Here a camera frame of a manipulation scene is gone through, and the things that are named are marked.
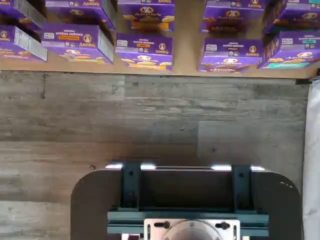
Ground purple Annie's macaroni box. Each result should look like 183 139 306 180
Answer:
44 0 116 32
0 0 47 32
41 21 115 65
0 24 48 63

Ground purple Annie's box teal band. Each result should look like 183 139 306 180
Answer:
257 31 320 70
262 0 320 36

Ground purple Annie's snack boxes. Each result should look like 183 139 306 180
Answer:
0 0 314 81

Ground silver mounting plate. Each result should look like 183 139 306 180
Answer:
143 218 241 240

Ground white fabric curtain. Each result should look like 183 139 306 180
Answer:
301 74 320 240

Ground dark green metal bracket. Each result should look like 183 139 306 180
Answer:
231 164 252 211
120 161 142 211

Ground purple Annie's box orange band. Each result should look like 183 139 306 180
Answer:
117 0 176 33
115 32 174 72

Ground dark green metal rail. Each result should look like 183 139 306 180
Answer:
107 209 270 236

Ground dark grey cart top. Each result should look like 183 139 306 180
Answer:
70 166 304 240

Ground purple Annie's box brown band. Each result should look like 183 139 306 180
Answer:
198 37 263 74
201 0 266 35

